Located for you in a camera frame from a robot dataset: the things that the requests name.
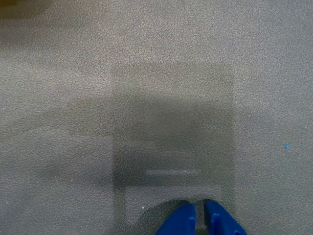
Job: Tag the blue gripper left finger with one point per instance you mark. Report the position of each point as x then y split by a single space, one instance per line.
182 222

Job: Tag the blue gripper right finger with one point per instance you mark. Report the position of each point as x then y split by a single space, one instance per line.
220 221

